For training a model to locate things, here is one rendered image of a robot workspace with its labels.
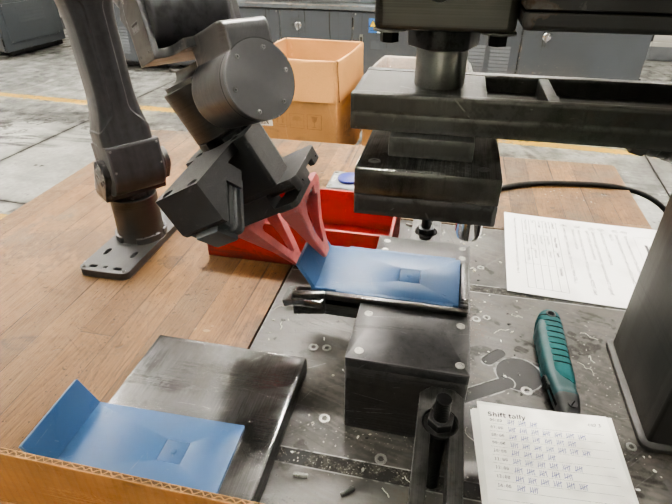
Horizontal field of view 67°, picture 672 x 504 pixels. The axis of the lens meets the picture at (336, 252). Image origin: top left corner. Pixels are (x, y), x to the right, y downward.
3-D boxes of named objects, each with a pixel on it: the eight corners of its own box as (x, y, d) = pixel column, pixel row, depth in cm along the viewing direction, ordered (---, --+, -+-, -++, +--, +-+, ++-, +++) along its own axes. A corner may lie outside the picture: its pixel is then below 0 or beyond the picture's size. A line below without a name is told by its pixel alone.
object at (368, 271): (315, 246, 55) (313, 223, 53) (459, 263, 52) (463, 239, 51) (297, 287, 50) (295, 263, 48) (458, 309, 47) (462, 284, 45)
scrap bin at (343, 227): (240, 214, 80) (236, 179, 77) (399, 231, 76) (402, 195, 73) (208, 255, 70) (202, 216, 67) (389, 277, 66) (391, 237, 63)
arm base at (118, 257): (188, 163, 77) (146, 159, 79) (112, 227, 61) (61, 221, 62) (196, 209, 82) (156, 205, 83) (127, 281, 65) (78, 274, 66)
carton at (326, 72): (285, 128, 341) (280, 36, 310) (364, 136, 328) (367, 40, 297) (247, 161, 293) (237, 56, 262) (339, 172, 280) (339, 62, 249)
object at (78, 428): (83, 401, 46) (74, 378, 45) (245, 428, 44) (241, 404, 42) (29, 470, 40) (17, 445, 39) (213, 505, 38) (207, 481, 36)
